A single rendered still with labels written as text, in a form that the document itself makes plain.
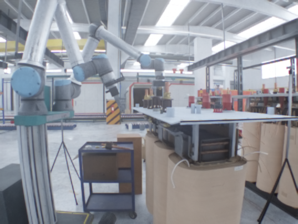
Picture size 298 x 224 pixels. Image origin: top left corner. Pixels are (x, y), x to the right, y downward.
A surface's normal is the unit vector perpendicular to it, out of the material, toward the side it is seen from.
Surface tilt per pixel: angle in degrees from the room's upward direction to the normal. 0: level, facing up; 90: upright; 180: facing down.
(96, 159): 90
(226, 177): 90
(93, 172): 90
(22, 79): 95
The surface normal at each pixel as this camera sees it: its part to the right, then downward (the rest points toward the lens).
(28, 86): 0.43, 0.14
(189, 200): -0.52, 0.05
